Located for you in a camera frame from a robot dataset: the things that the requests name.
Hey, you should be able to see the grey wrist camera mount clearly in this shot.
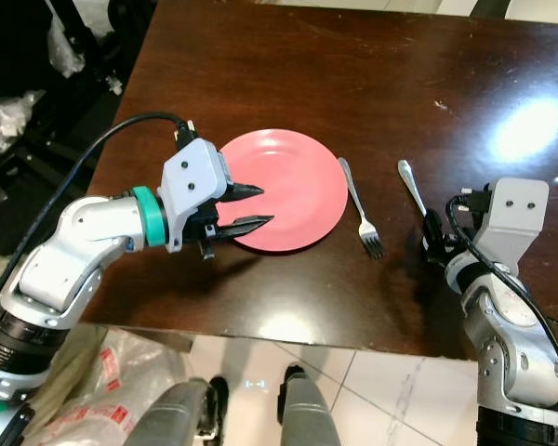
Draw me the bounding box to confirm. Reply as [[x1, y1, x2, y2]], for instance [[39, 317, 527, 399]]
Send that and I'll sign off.
[[486, 176, 551, 277], [160, 138, 235, 252]]

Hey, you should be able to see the grey-green woven sack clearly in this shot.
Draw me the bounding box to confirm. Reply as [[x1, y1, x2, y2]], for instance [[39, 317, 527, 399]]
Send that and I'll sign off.
[[28, 325, 122, 410]]

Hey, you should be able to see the grey right robot leg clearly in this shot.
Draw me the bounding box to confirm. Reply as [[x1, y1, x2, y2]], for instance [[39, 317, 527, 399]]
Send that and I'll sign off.
[[277, 365, 357, 446]]

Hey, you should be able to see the clear plastic bag red print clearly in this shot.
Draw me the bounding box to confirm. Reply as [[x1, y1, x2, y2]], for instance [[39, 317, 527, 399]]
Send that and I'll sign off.
[[37, 344, 164, 446]]

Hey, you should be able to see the crumpled clear plastic wrap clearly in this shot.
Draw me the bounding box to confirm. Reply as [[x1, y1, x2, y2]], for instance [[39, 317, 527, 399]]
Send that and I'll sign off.
[[0, 91, 38, 159], [46, 14, 86, 80]]

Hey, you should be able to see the grey robot leg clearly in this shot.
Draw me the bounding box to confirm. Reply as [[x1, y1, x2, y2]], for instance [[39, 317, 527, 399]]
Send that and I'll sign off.
[[126, 376, 229, 446], [277, 365, 357, 446]]

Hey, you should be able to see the pink plate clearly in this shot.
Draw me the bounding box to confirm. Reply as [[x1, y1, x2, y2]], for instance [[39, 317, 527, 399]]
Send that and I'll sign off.
[[217, 128, 350, 254]]

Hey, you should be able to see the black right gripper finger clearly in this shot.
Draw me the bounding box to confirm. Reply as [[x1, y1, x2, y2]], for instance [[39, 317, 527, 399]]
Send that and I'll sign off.
[[423, 208, 450, 271]]

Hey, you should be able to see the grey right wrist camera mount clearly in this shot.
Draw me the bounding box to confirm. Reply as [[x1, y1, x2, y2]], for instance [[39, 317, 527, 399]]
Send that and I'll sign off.
[[486, 176, 551, 277]]

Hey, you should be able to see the grey left robot leg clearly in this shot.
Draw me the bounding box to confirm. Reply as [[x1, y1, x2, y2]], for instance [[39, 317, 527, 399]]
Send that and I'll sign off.
[[126, 376, 229, 446]]

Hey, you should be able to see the black metal stand frame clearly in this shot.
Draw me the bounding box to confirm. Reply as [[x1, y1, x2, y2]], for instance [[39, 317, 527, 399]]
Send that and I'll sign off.
[[0, 0, 159, 233]]

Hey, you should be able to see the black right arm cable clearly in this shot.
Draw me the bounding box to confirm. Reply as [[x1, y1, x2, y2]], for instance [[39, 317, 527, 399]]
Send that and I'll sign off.
[[446, 189, 558, 391]]

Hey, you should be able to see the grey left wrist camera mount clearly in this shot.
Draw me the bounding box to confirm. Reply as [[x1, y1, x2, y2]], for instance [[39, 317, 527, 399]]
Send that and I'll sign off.
[[160, 138, 235, 252]]

